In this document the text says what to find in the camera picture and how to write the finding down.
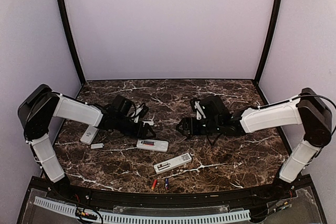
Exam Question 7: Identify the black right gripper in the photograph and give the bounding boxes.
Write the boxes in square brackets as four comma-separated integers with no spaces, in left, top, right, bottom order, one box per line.
[176,116,222,135]

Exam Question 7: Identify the grey battery cover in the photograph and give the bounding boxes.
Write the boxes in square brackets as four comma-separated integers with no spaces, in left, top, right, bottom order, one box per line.
[143,121,154,126]

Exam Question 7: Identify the white remote with barcode label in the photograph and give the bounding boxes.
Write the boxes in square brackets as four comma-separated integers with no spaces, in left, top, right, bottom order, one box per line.
[137,139,169,152]

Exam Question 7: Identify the white button remote control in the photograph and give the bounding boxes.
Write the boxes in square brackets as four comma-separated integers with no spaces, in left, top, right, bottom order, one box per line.
[153,153,192,174]

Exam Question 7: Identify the red blue battery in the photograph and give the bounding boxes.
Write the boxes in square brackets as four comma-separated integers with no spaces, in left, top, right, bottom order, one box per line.
[151,179,158,190]

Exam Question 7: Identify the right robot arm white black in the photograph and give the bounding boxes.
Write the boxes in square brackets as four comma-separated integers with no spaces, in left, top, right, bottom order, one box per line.
[176,88,335,200]

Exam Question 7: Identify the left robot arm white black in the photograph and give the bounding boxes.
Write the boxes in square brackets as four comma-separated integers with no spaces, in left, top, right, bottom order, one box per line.
[17,84,156,201]

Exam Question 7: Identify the plain white slim remote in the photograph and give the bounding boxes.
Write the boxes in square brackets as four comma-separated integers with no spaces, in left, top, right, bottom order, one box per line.
[80,126,99,145]

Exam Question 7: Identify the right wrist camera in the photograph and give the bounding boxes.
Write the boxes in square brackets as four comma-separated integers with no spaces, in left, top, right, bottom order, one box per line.
[190,98,206,120]

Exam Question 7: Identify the white slotted cable duct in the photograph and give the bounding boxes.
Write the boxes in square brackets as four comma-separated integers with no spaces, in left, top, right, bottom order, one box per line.
[34,196,250,223]

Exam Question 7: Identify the right black frame post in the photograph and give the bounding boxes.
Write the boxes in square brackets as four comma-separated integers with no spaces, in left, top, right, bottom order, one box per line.
[254,0,281,86]

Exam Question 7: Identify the black frame post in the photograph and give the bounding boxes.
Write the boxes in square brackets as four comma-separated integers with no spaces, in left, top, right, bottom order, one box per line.
[57,0,86,86]
[254,0,281,86]

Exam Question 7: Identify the left black frame post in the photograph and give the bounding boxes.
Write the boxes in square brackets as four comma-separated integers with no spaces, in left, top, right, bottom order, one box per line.
[57,0,86,86]

